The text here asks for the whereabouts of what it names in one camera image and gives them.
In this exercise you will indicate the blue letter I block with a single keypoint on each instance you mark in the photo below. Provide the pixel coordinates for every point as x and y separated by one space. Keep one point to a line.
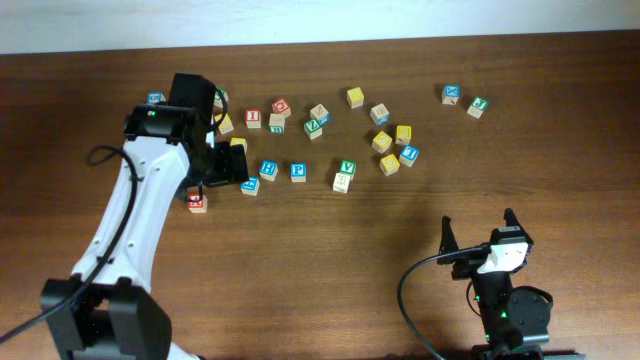
408 155

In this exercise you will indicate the yellow block right upper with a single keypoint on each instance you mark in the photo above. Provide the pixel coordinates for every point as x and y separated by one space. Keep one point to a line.
403 134

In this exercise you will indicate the green letter V block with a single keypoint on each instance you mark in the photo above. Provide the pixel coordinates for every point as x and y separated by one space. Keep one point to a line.
348 168

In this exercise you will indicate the green letter Z block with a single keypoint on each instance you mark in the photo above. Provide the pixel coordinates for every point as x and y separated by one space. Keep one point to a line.
313 129

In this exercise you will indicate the green letter L block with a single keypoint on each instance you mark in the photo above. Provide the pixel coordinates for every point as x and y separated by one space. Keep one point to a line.
221 98

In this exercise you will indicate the plain carved wooden block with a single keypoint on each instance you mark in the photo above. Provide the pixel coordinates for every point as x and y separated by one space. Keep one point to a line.
341 183

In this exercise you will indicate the yellow block right left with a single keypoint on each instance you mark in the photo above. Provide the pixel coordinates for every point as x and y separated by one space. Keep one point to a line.
382 142

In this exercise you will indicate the blue letter H block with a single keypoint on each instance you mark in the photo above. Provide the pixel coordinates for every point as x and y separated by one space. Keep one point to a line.
268 170

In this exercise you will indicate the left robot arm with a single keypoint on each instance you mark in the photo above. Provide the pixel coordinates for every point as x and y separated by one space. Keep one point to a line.
105 310

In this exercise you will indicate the green side wooden block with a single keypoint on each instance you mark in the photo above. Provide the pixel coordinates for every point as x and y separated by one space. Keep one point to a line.
277 123

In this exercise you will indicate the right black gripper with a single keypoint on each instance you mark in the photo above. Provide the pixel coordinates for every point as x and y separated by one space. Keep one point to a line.
467 264

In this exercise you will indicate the green letter J block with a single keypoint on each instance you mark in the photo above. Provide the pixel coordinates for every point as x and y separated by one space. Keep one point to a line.
477 107

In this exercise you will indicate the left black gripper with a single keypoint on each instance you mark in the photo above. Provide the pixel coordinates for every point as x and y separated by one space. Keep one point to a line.
233 165

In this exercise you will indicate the red letter C block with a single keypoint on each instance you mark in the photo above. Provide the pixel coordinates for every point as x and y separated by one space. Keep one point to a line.
281 107

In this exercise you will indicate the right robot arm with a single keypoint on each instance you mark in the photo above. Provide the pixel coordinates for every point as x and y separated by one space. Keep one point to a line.
515 319

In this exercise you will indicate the yellow block right pair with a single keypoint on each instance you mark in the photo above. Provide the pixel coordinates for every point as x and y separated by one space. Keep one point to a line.
224 123

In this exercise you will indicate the yellow block centre left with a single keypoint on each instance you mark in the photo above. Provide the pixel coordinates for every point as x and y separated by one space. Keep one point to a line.
239 141

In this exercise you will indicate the blue letter X block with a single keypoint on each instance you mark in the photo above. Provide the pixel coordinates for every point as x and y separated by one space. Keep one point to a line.
451 94

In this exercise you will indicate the red letter I block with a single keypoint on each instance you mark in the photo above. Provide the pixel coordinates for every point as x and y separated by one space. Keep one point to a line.
253 119

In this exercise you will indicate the red letter A block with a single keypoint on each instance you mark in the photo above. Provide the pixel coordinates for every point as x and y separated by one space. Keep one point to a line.
197 203

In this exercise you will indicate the blue block lower left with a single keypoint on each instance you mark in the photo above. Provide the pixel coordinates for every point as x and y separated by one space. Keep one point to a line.
251 186

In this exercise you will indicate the yellow block top centre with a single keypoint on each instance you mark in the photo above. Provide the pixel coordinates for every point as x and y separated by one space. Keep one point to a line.
355 97

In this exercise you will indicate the blue letter P block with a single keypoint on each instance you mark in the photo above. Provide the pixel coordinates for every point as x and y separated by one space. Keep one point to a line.
298 172

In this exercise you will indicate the blue block far left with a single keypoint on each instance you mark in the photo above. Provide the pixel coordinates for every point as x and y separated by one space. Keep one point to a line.
155 97

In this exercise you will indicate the yellow block right lower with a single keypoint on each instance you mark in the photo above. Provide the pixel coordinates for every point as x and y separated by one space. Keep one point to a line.
389 164

